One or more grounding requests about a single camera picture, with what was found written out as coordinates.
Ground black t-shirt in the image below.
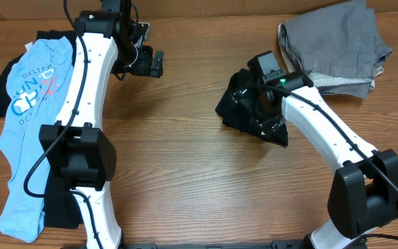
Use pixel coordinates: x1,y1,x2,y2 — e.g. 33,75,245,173
215,68,290,147

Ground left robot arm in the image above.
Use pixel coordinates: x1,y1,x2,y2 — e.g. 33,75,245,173
38,1,164,248

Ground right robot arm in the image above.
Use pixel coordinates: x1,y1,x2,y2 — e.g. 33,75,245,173
216,51,398,248

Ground folded grey shorts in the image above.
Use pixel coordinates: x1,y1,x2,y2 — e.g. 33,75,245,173
278,1,392,99

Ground light blue printed t-shirt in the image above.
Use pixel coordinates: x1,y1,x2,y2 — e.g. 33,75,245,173
0,37,73,243

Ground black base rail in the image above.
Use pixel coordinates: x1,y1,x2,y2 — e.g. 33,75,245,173
120,240,308,249

